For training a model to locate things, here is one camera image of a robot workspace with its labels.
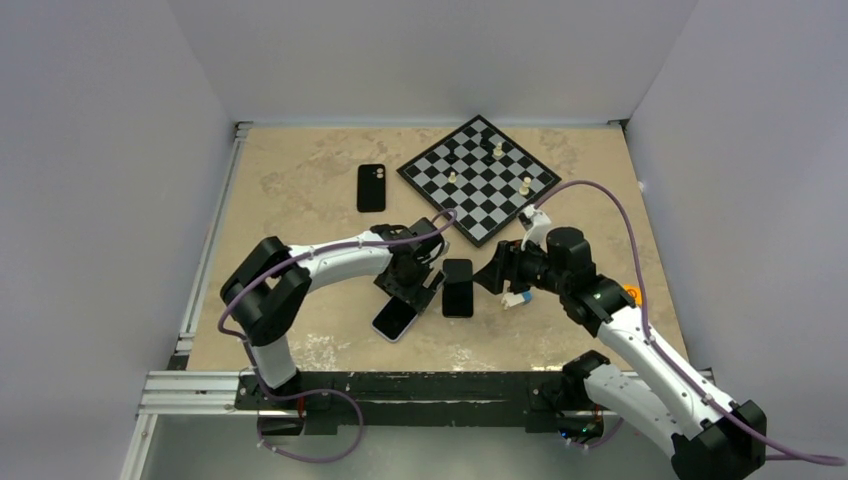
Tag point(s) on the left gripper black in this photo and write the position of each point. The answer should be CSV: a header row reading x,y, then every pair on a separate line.
x,y
425,293

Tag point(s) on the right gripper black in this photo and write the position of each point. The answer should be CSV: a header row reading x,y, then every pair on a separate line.
x,y
493,276

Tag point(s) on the black phone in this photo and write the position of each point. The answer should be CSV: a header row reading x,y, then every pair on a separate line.
x,y
457,290

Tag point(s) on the black phone case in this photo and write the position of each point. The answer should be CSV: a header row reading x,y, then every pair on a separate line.
x,y
371,188

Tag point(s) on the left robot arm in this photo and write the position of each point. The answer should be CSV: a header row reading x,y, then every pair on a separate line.
x,y
266,291

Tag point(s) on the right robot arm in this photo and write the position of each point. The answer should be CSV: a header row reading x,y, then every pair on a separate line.
x,y
703,431

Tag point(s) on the white blue toy block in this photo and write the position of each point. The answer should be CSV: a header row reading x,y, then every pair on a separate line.
x,y
511,300

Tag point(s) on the white chess piece front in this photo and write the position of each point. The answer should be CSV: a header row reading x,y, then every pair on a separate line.
x,y
525,186

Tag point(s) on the black white chessboard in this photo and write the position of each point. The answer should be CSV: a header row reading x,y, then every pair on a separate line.
x,y
485,197

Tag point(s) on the black chess piece back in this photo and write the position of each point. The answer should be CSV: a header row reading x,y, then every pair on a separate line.
x,y
489,147

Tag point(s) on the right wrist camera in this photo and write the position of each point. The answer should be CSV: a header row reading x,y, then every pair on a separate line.
x,y
536,224

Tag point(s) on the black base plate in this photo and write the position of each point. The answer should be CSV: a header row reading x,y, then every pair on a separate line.
x,y
321,402

